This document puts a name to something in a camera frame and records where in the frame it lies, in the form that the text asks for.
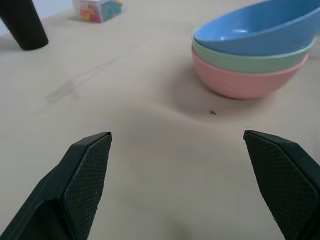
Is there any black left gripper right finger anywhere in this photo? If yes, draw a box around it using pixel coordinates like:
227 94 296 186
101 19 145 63
243 129 320 240

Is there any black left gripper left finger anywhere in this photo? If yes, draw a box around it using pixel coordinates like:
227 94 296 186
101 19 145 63
0 131 113 240

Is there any pink bowl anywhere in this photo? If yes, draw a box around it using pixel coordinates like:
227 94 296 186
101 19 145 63
191 46 309 100

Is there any green bowl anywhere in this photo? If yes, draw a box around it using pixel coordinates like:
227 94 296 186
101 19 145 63
191 33 317 74

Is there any blue bowl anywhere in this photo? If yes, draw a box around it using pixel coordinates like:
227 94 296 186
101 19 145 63
192 0 320 57

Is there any black cylindrical object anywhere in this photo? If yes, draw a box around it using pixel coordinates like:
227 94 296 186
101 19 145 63
0 0 49 51

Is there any clear box of colourful blocks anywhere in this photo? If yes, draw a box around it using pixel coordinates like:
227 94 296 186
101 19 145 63
71 0 124 24

